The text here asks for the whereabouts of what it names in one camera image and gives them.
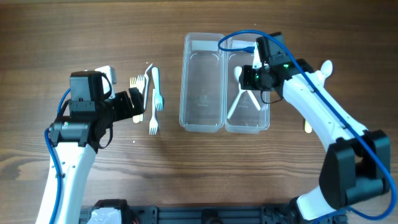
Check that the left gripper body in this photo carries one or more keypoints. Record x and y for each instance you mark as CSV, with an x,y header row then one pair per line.
x,y
119,107

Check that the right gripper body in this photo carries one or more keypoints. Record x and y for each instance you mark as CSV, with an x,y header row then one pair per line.
x,y
253,78

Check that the yellow plastic fork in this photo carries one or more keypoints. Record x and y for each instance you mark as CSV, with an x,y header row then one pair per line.
x,y
138,118

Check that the yellow plastic spoon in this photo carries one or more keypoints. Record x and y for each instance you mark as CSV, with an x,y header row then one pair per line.
x,y
307,127

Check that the white plastic fork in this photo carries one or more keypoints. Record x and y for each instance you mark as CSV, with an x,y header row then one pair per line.
x,y
140,83
153,125

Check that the white plastic spoon long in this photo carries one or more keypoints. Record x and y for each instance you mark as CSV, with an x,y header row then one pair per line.
x,y
254,100

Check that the white plastic spoon thick handle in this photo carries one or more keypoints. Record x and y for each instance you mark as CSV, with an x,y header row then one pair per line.
x,y
320,77

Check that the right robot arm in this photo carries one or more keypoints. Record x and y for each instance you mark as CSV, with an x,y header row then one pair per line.
x,y
355,175

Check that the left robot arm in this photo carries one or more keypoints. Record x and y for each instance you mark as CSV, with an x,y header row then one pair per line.
x,y
73,139

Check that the right clear plastic container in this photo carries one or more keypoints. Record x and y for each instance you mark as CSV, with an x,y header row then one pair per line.
x,y
246,118

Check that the clear plastic container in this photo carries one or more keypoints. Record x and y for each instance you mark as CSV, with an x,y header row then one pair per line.
x,y
246,118
202,85

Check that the left clear plastic container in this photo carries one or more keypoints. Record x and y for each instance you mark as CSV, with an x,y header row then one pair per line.
x,y
202,85

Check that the light blue plastic fork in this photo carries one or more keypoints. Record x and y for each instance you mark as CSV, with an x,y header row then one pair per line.
x,y
159,103

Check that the white fork on its side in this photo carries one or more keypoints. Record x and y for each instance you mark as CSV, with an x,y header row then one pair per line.
x,y
146,77

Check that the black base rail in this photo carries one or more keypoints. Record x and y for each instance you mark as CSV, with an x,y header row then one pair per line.
x,y
118,211

